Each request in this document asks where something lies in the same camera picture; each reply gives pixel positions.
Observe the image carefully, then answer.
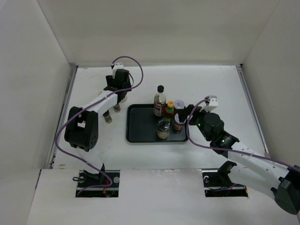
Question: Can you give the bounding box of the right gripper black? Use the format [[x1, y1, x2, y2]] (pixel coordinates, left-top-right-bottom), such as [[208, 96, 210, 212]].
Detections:
[[177, 104, 213, 142]]

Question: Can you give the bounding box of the sauce jar white lid front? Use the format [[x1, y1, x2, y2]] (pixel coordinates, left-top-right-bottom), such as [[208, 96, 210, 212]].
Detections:
[[173, 113, 186, 131]]

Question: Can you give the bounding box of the sauce jar white lid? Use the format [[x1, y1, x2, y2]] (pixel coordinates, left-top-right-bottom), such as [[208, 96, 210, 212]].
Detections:
[[173, 113, 186, 131], [174, 99, 185, 110]]

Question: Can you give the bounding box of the chili sauce bottle green label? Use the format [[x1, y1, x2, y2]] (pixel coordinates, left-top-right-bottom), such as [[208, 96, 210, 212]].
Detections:
[[164, 101, 174, 122]]

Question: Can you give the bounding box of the large grinder black top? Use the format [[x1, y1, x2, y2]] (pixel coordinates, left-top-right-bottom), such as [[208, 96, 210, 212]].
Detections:
[[120, 94, 128, 103]]

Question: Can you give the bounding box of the clear shaker black flip lid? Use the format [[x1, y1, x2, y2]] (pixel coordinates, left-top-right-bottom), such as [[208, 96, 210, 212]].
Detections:
[[157, 119, 171, 139]]

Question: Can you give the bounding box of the soy sauce bottle red label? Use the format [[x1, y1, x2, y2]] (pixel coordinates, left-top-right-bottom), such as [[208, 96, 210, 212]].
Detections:
[[154, 85, 166, 117]]

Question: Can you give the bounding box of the small spice jar black lid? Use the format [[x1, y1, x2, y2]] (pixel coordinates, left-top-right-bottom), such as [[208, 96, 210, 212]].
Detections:
[[113, 105, 121, 113]]

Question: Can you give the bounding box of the small spice jar front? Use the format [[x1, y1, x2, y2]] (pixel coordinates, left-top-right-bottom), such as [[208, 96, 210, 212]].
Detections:
[[103, 111, 112, 124]]

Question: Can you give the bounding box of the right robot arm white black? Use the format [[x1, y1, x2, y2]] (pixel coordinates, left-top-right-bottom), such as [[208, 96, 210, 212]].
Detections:
[[178, 103, 300, 215]]

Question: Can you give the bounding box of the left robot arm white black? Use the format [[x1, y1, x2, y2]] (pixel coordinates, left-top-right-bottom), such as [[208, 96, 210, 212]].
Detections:
[[64, 68, 131, 153]]

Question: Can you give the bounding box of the black rectangular tray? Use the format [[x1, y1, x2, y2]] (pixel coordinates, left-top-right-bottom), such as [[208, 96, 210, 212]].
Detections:
[[126, 104, 188, 143]]

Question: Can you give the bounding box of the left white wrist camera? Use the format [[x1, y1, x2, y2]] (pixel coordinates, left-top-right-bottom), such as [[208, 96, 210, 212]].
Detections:
[[111, 62, 124, 79]]

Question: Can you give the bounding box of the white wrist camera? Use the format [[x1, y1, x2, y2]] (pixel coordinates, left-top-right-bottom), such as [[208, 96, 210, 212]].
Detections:
[[111, 62, 124, 79], [200, 95, 218, 113]]

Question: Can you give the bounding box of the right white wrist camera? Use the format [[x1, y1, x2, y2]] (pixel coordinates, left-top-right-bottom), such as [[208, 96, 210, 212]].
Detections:
[[200, 95, 218, 113]]

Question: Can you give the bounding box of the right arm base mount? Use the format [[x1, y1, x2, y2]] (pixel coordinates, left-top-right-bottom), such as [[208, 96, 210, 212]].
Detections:
[[202, 161, 248, 197]]

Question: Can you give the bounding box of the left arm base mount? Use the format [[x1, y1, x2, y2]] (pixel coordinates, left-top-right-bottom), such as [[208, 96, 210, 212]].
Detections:
[[72, 165, 120, 198]]

